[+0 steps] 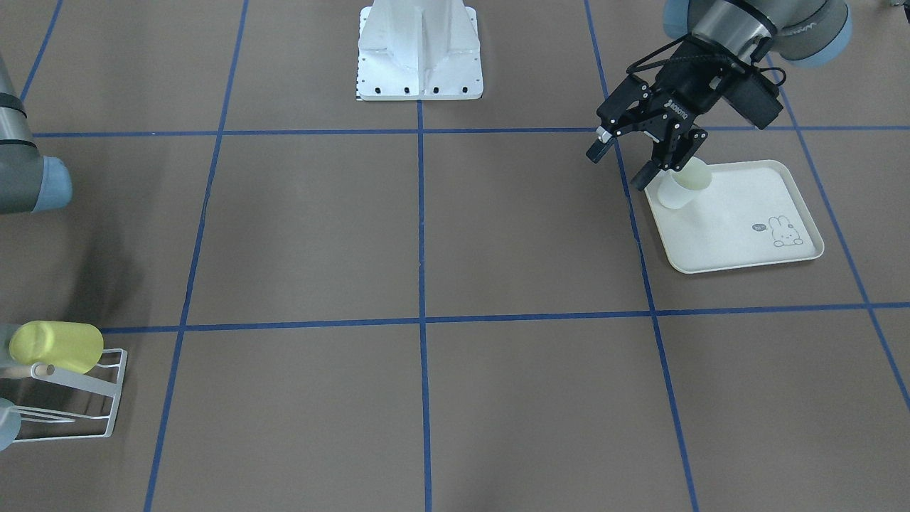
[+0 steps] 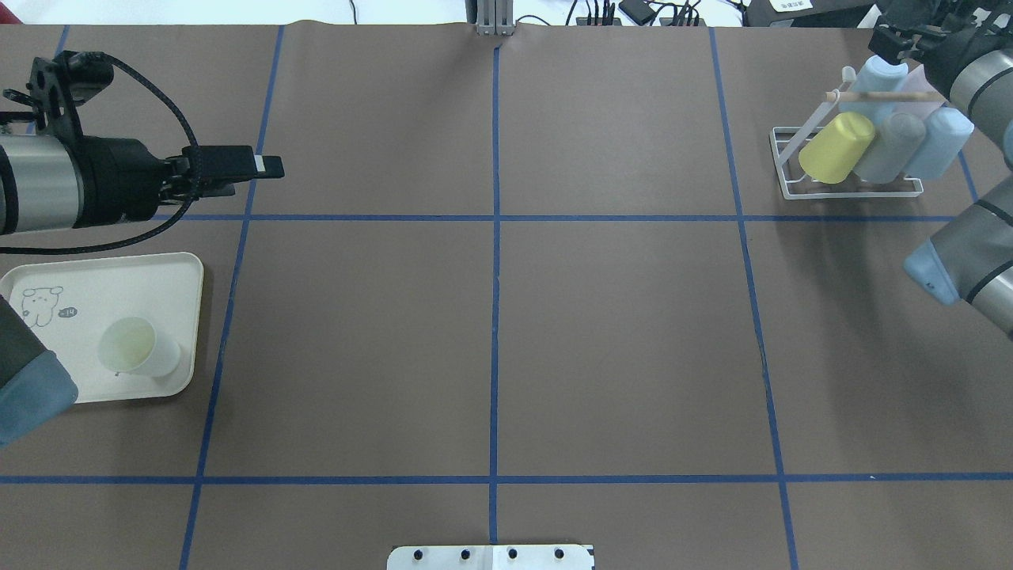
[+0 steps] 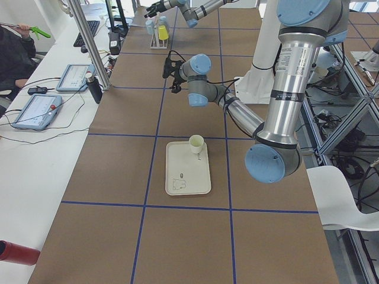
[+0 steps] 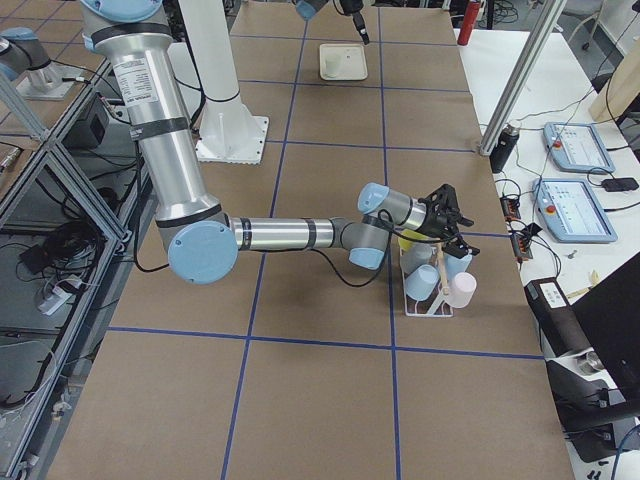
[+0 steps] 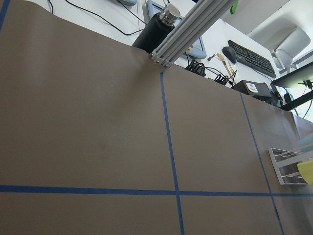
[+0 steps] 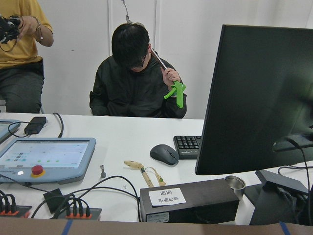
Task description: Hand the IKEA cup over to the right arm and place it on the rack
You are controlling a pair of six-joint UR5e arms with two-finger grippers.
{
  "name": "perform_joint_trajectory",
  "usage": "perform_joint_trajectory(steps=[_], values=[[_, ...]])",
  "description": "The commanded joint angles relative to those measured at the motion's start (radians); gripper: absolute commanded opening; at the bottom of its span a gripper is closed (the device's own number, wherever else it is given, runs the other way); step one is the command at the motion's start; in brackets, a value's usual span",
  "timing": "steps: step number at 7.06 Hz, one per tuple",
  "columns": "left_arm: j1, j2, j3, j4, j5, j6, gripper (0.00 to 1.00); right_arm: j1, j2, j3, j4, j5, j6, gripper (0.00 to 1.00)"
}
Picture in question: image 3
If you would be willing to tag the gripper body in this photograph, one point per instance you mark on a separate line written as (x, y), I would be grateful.
(177, 79)
(156, 6)

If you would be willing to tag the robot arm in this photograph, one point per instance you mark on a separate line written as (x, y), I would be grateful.
(304, 27)
(191, 15)

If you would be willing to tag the black power adapter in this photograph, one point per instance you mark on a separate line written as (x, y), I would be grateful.
(37, 90)

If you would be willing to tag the blue plastic cup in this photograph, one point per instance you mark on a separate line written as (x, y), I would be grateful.
(150, 26)

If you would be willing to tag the person in dark jacket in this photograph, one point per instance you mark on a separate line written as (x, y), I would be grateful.
(17, 54)

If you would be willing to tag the black water bottle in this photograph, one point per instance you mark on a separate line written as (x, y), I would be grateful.
(94, 87)

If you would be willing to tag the black box with label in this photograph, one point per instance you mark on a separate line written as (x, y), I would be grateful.
(114, 43)

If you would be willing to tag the yellow plastic cup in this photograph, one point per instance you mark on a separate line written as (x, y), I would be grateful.
(163, 33)

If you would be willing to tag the green hand tool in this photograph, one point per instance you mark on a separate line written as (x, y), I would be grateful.
(38, 32)

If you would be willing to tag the light blue cup on rack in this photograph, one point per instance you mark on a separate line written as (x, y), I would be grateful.
(163, 21)

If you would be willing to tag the blue teach pendant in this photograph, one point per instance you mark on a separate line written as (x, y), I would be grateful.
(73, 78)
(38, 112)

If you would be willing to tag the white plastic chair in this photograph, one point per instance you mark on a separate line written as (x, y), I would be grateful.
(335, 202)

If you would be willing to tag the aluminium frame post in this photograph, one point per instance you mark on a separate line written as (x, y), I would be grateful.
(88, 38)

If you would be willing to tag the cream plastic tray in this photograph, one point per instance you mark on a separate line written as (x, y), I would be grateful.
(186, 173)

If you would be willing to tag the far blue teach pendant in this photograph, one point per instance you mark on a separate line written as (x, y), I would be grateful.
(73, 78)

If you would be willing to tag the white wire cup rack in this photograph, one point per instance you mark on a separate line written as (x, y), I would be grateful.
(155, 42)

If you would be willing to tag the pale green plastic cup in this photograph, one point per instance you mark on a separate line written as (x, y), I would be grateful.
(196, 143)

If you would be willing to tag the red water bottle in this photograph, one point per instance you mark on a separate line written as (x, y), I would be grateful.
(15, 253)

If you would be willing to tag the near blue teach pendant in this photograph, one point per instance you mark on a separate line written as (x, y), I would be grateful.
(38, 112)

